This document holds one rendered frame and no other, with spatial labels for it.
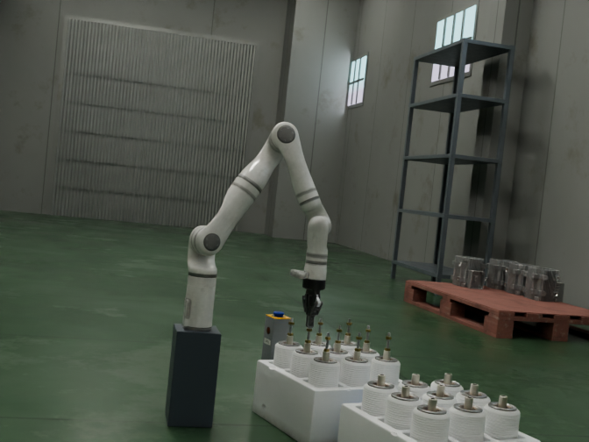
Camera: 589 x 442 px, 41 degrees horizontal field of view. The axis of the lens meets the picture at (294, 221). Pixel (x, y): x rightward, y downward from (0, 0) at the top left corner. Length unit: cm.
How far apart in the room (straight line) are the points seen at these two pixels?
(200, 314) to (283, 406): 40
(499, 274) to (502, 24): 245
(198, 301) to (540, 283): 377
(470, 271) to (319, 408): 383
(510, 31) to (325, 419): 562
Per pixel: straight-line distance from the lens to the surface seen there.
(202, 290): 248
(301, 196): 252
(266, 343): 285
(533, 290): 587
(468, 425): 211
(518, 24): 764
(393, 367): 259
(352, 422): 225
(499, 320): 500
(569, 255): 662
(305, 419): 246
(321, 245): 250
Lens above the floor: 77
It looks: 2 degrees down
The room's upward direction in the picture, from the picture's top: 6 degrees clockwise
